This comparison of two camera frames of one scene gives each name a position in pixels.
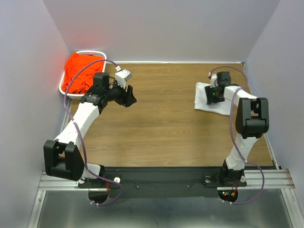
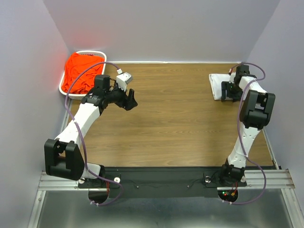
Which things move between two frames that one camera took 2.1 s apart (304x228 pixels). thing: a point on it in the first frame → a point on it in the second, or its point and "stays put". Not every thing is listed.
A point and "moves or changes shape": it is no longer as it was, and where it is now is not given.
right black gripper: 210,99 → 236,96
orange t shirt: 84,79 stays put
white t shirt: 222,108 moves or changes shape
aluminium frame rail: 47,182 stays put
